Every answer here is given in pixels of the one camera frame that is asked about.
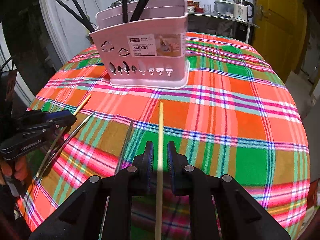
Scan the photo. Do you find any clear storage box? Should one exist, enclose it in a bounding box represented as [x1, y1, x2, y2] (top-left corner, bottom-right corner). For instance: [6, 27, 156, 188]
[214, 0, 234, 18]

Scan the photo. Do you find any left hand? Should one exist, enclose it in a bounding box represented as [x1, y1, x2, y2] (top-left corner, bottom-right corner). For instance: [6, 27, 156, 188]
[0, 156, 28, 185]

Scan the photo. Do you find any white electric kettle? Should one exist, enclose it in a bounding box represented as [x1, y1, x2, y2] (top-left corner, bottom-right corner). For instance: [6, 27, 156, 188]
[233, 0, 254, 22]

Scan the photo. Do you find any steel kitchen table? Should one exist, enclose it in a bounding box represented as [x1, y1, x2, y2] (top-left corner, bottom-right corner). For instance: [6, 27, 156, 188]
[188, 12, 259, 43]

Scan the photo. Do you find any red lid jar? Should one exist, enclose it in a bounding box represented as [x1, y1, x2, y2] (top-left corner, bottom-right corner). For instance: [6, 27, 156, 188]
[187, 0, 204, 13]

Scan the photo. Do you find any pink plastic utensil basket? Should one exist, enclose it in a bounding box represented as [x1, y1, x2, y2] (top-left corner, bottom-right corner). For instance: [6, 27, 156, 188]
[90, 0, 190, 89]

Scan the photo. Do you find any yellow wooden door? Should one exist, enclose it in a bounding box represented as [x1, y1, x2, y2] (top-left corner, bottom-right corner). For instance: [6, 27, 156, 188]
[253, 0, 308, 82]

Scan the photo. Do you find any bamboo chopstick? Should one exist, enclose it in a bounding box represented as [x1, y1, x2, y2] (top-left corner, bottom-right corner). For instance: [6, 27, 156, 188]
[35, 94, 93, 178]
[155, 102, 164, 240]

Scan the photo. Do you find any plaid tablecloth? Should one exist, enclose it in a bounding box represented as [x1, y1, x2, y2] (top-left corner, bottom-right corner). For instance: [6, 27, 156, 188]
[18, 33, 310, 239]

